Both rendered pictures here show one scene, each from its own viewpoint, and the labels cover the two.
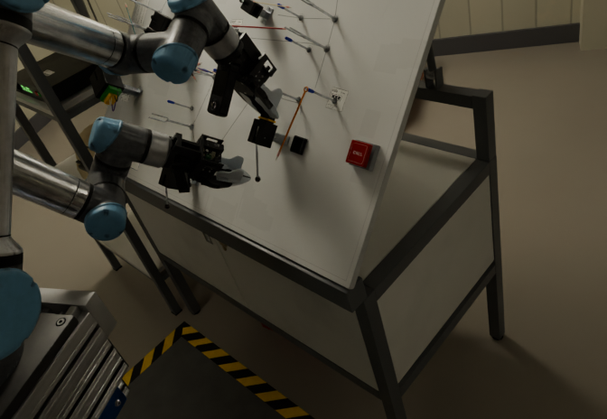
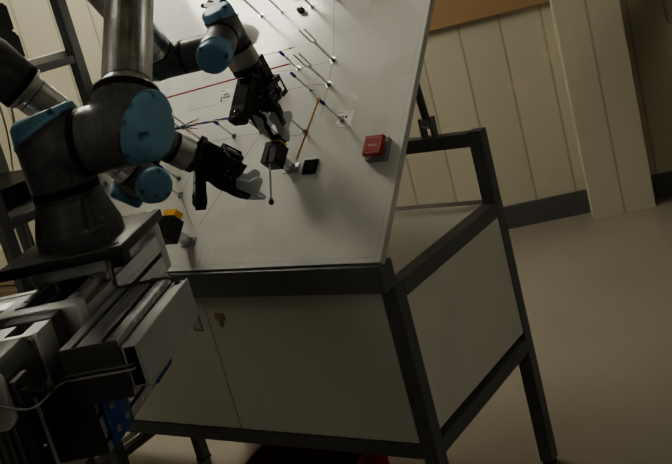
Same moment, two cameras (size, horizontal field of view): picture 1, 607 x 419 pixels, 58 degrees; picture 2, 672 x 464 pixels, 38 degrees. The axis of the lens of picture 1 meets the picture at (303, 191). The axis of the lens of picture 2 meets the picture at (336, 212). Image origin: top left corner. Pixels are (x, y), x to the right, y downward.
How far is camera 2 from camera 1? 1.27 m
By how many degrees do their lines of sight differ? 27
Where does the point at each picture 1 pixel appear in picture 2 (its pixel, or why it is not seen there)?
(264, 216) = (279, 240)
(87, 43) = not seen: hidden behind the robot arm
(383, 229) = (401, 253)
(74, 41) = not seen: hidden behind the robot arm
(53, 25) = not seen: hidden behind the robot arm
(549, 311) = (605, 430)
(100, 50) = (156, 40)
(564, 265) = (613, 391)
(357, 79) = (361, 98)
